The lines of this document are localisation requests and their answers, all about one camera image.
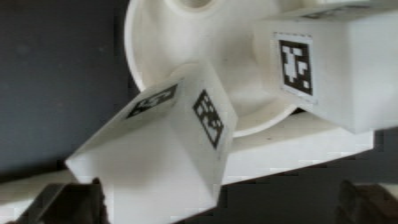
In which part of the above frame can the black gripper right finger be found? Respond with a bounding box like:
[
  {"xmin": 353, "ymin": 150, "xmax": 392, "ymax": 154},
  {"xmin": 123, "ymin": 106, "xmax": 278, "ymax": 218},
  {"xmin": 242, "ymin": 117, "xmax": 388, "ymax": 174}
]
[{"xmin": 335, "ymin": 180, "xmax": 398, "ymax": 224}]

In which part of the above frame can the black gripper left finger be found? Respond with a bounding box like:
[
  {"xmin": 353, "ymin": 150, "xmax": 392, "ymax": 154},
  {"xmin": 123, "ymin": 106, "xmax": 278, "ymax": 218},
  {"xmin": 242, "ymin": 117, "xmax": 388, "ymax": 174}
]
[{"xmin": 17, "ymin": 179, "xmax": 109, "ymax": 224}]

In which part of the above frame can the white stool leg with tags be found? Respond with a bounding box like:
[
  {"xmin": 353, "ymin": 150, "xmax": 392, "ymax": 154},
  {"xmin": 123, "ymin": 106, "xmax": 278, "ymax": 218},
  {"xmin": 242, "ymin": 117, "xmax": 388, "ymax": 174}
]
[{"xmin": 253, "ymin": 0, "xmax": 398, "ymax": 133}]

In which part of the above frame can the white round stool seat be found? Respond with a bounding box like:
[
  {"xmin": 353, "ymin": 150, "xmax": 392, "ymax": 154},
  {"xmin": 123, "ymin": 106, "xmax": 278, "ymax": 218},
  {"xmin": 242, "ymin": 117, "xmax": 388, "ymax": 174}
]
[{"xmin": 125, "ymin": 0, "xmax": 324, "ymax": 137}]

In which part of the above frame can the white front fence wall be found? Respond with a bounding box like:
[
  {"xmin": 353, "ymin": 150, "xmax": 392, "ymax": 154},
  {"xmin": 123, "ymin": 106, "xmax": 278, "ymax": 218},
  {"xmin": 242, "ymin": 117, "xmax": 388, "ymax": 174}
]
[{"xmin": 0, "ymin": 112, "xmax": 376, "ymax": 223}]

